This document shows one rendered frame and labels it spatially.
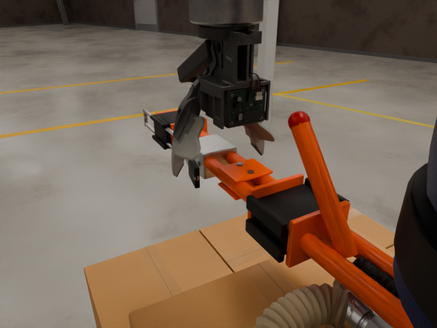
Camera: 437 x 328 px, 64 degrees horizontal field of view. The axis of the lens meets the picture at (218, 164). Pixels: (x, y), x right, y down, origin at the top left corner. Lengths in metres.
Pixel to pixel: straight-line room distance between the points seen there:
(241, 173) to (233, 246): 0.74
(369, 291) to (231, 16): 0.31
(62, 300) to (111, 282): 0.81
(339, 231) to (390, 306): 0.08
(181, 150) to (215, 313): 0.22
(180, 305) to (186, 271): 0.63
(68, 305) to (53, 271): 0.28
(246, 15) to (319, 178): 0.20
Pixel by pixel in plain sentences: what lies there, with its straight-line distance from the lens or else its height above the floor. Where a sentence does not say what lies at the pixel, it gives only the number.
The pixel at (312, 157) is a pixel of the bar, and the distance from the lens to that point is 0.37.
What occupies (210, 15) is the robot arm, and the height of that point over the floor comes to 1.29.
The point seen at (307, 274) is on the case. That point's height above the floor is 0.94.
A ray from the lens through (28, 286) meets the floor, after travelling 2.07.
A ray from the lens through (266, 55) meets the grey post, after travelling 3.45.
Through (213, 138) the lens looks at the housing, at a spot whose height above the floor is 1.09.
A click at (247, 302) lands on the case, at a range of 0.50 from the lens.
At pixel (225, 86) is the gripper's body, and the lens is 0.42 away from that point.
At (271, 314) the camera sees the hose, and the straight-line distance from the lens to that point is 0.38.
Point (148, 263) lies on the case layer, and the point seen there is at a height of 0.54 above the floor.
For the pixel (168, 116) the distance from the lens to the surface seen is 0.69.
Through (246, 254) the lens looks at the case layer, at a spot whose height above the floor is 0.54.
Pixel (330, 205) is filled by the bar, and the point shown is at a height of 1.12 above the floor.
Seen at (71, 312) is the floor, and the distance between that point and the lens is 1.86.
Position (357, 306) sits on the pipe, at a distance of 0.40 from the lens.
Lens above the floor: 1.31
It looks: 26 degrees down
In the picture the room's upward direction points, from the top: straight up
